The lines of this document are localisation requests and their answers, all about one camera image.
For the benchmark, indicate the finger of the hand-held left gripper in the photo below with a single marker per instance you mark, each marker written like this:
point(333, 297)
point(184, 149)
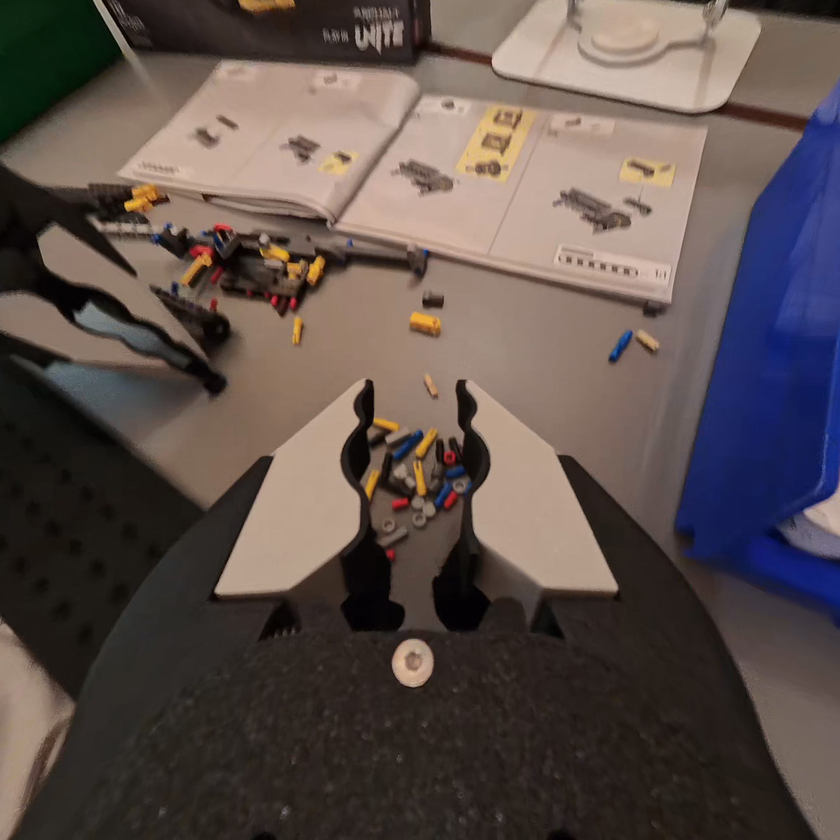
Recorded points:
point(118, 282)
point(39, 328)

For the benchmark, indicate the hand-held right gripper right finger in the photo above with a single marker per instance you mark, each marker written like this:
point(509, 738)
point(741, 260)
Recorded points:
point(538, 518)

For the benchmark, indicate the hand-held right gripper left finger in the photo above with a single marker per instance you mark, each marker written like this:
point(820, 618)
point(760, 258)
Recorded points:
point(295, 518)

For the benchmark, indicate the small lego beam assembly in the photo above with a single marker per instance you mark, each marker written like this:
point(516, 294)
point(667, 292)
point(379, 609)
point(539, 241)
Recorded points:
point(197, 318)

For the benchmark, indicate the lego chassis assembly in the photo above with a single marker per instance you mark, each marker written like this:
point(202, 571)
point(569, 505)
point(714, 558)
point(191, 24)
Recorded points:
point(262, 269)

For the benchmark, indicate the pile of dark lego beams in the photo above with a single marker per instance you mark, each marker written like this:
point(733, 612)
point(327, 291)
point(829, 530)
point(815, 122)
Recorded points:
point(111, 197)

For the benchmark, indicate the yellow lego connector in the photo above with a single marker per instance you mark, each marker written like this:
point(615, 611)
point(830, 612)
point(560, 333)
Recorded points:
point(141, 197)

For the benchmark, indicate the pile of lego pins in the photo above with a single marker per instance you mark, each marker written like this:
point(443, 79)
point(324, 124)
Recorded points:
point(420, 472)

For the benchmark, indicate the tan lego pin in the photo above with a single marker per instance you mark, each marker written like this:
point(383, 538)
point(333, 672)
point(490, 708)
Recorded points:
point(430, 385)
point(646, 340)

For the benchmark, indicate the blue lego pin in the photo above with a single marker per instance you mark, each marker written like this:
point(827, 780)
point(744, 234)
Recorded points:
point(620, 346)

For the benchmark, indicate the yellow three-hole lego beam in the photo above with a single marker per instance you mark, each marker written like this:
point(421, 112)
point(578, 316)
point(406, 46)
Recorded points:
point(425, 324)

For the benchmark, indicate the dark grey lego connector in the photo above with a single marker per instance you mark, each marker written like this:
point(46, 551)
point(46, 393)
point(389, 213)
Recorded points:
point(433, 299)

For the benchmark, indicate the lego set box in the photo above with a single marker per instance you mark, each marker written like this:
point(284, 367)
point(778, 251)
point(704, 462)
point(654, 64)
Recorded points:
point(262, 33)

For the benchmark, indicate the green plastic bin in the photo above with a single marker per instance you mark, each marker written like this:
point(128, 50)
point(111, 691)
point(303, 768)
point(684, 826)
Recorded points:
point(46, 59)

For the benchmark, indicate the blue plastic bin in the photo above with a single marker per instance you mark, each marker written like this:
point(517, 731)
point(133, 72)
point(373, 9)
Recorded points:
point(754, 394)

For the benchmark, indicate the instruction booklet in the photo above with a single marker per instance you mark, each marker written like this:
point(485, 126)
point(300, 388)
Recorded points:
point(426, 184)

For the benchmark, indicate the white shirt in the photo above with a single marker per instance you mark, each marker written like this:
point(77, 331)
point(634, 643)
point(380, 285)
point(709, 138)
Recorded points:
point(26, 722)

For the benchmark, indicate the white stand base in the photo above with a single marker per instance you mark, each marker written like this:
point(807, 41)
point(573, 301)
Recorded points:
point(689, 72)

